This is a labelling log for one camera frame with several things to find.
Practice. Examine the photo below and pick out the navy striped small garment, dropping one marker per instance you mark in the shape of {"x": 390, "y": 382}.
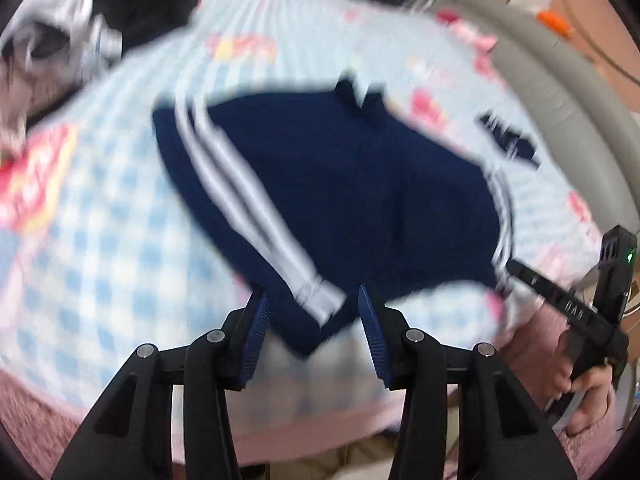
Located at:
{"x": 510, "y": 140}

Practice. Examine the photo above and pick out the orange object on floor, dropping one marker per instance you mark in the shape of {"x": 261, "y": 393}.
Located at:
{"x": 555, "y": 22}

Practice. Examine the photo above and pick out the black garment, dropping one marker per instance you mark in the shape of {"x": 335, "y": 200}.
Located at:
{"x": 142, "y": 21}

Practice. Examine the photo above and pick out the blue checkered cartoon blanket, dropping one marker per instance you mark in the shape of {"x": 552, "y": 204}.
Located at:
{"x": 117, "y": 260}

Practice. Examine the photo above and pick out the navy shorts with white stripes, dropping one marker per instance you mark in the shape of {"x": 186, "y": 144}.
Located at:
{"x": 310, "y": 195}

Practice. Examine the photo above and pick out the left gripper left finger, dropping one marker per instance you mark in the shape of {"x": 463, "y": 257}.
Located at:
{"x": 127, "y": 433}

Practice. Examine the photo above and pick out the right hand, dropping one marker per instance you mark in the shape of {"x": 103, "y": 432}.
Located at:
{"x": 537, "y": 353}

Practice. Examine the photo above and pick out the white and grey garment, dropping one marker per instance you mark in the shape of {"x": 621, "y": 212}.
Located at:
{"x": 48, "y": 48}

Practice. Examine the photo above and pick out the pink fuzzy sleeve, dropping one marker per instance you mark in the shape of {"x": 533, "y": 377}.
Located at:
{"x": 588, "y": 450}

